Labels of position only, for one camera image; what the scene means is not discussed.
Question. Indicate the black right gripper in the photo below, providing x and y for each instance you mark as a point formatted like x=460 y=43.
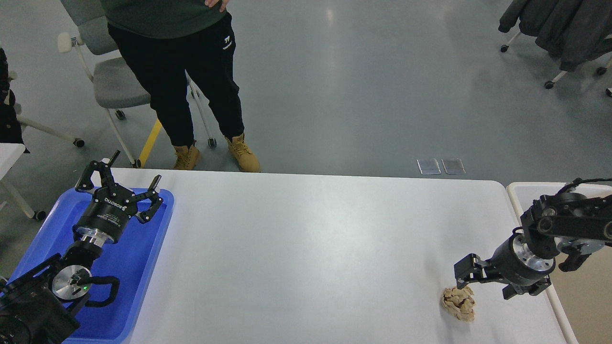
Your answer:
x=513 y=262

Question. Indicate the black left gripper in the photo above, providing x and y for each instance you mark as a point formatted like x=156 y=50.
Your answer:
x=106 y=213

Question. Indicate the brown paper ball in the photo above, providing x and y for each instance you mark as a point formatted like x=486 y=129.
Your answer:
x=459 y=303

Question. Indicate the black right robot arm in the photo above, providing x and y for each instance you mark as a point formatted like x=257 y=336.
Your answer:
x=565 y=222

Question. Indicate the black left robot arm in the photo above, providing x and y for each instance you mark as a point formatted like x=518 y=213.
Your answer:
x=84 y=276

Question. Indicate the blue plastic tray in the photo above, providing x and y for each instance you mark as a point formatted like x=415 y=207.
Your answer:
x=131 y=260

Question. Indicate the white chair base left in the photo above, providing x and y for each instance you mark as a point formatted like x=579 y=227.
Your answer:
x=25 y=123

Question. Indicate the beige plastic bin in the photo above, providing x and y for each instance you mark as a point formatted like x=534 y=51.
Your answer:
x=585 y=294

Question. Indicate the metal floor plate right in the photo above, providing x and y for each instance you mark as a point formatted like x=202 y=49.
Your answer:
x=453 y=166

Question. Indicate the metal floor plate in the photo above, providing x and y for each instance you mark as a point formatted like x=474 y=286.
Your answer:
x=429 y=166
x=453 y=166

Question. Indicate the black bag at left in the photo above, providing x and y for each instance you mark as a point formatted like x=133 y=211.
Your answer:
x=10 y=128

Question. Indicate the metal floor plate left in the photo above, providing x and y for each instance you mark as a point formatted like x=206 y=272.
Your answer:
x=429 y=166

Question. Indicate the person in black trousers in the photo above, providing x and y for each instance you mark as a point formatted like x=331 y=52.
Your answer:
x=166 y=44

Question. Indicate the dark coats on rack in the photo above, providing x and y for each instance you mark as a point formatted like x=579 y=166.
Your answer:
x=570 y=31

